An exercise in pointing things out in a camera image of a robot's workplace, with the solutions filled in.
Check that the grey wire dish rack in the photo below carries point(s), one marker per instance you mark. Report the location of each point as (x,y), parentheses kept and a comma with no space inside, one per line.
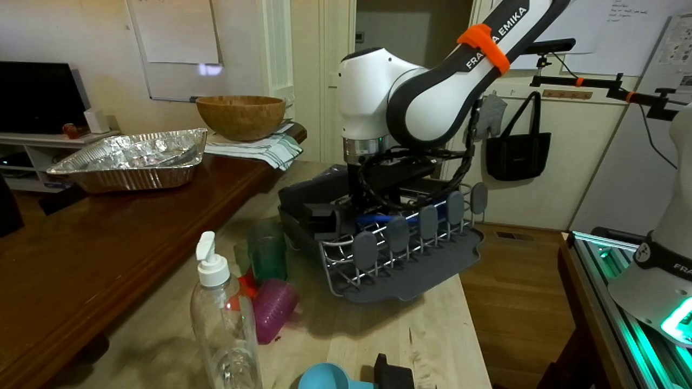
(392,263)

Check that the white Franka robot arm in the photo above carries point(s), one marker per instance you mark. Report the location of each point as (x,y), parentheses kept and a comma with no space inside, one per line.
(387,100)

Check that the green striped dish towel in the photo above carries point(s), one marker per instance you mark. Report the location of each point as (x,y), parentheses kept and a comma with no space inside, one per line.
(279,150)

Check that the blue plastic ladle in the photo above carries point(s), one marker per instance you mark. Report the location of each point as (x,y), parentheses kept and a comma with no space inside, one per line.
(370,221)

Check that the green plastic cup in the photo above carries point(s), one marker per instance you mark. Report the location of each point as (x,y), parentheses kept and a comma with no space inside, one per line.
(266,250)

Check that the purple plastic cup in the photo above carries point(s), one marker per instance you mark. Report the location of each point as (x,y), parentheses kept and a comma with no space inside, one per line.
(274,308)

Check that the wooden bowl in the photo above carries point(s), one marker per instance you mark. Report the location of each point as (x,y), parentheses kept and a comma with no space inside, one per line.
(242,118)

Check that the grey oven mitt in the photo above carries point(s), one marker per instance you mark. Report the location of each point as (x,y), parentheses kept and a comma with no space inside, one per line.
(490,118)

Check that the black tote bag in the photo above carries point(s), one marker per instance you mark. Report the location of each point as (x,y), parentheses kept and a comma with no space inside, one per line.
(519,156)

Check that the light blue plastic cup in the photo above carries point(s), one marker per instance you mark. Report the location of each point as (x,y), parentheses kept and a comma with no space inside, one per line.
(329,377)

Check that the black small object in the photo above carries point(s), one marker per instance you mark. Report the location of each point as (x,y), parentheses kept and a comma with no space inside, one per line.
(392,377)

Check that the aluminium foil tray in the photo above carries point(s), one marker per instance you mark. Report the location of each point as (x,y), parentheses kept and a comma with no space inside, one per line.
(154,160)

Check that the clear plastic squeeze bottle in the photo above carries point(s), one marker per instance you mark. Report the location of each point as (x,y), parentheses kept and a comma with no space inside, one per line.
(223,321)

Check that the whiteboard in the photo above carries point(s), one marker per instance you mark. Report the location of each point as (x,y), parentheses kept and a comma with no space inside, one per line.
(613,36)

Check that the black monitor screen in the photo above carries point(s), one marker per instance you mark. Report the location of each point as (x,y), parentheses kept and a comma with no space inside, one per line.
(39,99)

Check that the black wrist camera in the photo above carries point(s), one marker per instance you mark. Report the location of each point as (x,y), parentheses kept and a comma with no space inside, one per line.
(405,176)

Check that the orange handled utensil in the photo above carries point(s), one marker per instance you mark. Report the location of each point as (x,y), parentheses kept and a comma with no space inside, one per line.
(249,285)

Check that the black stereo camera on stand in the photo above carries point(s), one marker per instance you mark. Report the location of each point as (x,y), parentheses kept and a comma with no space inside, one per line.
(546,48)

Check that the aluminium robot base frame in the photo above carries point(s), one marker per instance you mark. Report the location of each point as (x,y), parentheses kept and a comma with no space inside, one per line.
(645,310)

